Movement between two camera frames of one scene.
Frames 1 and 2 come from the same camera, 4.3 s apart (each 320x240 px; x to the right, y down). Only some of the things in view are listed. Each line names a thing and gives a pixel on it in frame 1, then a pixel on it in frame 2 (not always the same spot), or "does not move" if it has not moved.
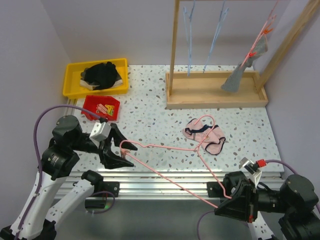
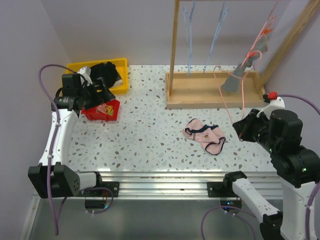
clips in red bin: [107, 109] does not move
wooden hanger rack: [201, 90] does not move
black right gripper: [244, 203] -> [243, 126]
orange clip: [266, 30] does not move
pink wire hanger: [196, 149] -> [242, 78]
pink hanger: [272, 15] does not move
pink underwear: [211, 137] does not move
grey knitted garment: [232, 83] does not move
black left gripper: [109, 159] -> [100, 97]
